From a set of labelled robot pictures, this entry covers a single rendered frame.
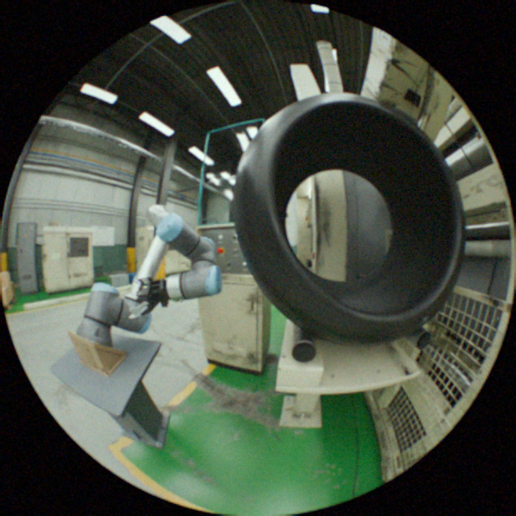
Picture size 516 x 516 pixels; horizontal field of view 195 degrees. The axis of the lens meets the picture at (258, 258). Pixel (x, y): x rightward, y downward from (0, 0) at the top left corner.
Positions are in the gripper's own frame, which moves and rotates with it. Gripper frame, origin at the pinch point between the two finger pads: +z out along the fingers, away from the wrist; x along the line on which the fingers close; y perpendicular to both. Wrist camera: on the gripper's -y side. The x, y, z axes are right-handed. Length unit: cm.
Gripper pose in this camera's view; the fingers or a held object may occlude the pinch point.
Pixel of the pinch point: (131, 298)
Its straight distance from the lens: 66.4
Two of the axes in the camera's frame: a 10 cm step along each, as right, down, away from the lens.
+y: 0.0, -5.2, -8.5
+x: 2.4, 8.3, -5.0
